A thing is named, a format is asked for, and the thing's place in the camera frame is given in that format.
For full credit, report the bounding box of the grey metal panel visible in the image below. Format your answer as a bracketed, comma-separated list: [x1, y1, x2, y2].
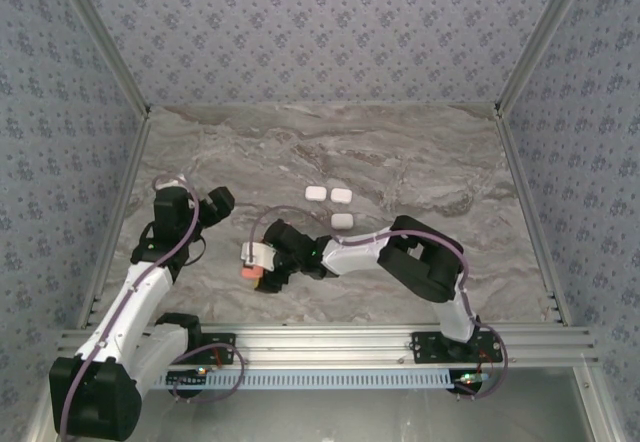
[134, 367, 589, 442]

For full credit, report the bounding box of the aluminium frame leg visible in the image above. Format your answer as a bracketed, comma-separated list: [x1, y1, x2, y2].
[23, 386, 64, 442]
[572, 366, 626, 442]

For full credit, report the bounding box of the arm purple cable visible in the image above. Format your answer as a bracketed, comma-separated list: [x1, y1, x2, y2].
[62, 173, 245, 436]
[247, 204, 510, 402]

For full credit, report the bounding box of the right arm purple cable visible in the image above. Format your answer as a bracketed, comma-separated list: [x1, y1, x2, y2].
[247, 204, 510, 402]

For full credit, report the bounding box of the aluminium table side rail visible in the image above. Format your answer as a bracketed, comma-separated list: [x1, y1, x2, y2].
[493, 104, 574, 328]
[77, 106, 153, 331]

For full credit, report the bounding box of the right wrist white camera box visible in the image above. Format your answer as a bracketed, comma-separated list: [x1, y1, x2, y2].
[240, 240, 277, 272]

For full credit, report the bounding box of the aluminium corner post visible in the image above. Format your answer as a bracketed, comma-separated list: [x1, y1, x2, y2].
[494, 0, 599, 116]
[49, 0, 152, 116]

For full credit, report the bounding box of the white slotted cable duct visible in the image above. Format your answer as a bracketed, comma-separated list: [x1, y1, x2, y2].
[149, 367, 495, 391]

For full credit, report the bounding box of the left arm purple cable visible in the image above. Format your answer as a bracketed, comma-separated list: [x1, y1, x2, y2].
[62, 173, 245, 436]

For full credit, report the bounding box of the long aluminium mounting rail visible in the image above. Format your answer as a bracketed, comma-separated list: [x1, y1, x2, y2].
[55, 325, 600, 367]

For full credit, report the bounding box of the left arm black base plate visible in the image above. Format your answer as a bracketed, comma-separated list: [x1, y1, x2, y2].
[169, 332, 237, 366]

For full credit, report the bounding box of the small black controller board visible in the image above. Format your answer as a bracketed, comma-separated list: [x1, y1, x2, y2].
[451, 369, 490, 394]
[166, 367, 210, 389]

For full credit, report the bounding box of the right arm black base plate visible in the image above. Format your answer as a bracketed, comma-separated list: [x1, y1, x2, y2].
[410, 331, 504, 366]

